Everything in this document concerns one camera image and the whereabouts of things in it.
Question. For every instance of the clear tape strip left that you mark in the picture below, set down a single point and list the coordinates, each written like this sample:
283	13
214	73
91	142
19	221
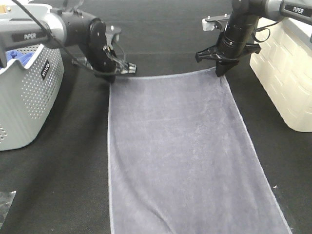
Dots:
6	200

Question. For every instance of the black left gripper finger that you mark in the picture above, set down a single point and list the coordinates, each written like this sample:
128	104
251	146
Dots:
108	78

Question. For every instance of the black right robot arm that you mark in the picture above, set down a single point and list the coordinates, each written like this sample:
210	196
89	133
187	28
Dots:
237	27

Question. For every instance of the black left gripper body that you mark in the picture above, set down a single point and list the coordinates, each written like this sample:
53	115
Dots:
104	63

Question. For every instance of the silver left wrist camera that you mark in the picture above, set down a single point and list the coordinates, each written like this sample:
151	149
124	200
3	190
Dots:
112	33

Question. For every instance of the grey microfibre towel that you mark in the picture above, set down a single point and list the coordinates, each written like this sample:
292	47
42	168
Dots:
181	160

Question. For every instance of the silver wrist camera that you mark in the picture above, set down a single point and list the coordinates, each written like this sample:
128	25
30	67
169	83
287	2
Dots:
211	23
112	33

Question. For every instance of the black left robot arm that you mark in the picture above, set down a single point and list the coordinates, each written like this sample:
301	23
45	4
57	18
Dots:
84	37

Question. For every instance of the cream white storage basket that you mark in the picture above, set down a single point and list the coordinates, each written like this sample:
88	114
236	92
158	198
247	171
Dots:
284	68

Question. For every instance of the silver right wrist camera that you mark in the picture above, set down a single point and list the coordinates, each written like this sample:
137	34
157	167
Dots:
211	23

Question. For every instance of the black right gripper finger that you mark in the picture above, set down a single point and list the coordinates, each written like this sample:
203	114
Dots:
226	66
219	69

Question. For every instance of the grey perforated laundry basket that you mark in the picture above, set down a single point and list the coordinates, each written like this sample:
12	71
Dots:
27	93

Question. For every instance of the blue towel in basket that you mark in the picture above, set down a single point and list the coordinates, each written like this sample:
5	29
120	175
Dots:
23	58

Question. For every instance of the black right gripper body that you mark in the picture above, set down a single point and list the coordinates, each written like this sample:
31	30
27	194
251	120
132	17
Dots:
227	51

